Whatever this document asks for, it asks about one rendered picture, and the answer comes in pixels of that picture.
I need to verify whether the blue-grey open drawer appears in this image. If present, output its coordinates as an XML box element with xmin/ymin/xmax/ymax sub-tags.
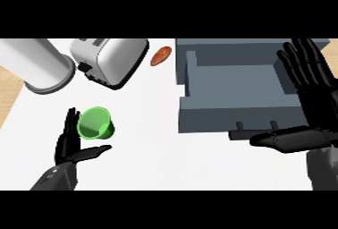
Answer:
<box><xmin>176</xmin><ymin>50</ymin><xmax>309</xmax><ymax>134</ymax></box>

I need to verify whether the white cylindrical canister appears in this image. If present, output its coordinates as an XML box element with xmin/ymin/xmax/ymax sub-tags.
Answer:
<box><xmin>0</xmin><ymin>38</ymin><xmax>76</xmax><ymax>96</ymax></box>

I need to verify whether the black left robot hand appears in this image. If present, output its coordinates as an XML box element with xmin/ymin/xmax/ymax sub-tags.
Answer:
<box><xmin>52</xmin><ymin>107</ymin><xmax>113</xmax><ymax>166</ymax></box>

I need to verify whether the blue-grey cabinet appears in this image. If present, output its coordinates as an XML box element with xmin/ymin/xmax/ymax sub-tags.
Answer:
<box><xmin>174</xmin><ymin>38</ymin><xmax>331</xmax><ymax>86</ymax></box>

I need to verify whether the orange oval vegetable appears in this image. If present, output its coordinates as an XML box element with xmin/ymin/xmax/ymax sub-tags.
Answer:
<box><xmin>148</xmin><ymin>46</ymin><xmax>172</xmax><ymax>67</ymax></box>

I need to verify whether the green cup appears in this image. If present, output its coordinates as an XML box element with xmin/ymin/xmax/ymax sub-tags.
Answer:
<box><xmin>76</xmin><ymin>106</ymin><xmax>116</xmax><ymax>140</ymax></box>

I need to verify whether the silver toaster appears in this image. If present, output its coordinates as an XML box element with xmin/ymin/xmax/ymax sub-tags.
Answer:
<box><xmin>69</xmin><ymin>38</ymin><xmax>150</xmax><ymax>91</ymax></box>

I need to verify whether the dark drawer handle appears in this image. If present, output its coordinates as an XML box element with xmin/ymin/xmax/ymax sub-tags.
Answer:
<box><xmin>227</xmin><ymin>121</ymin><xmax>281</xmax><ymax>141</ymax></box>

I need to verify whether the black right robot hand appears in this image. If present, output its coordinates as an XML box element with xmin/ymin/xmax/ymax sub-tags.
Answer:
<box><xmin>247</xmin><ymin>38</ymin><xmax>338</xmax><ymax>155</ymax></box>

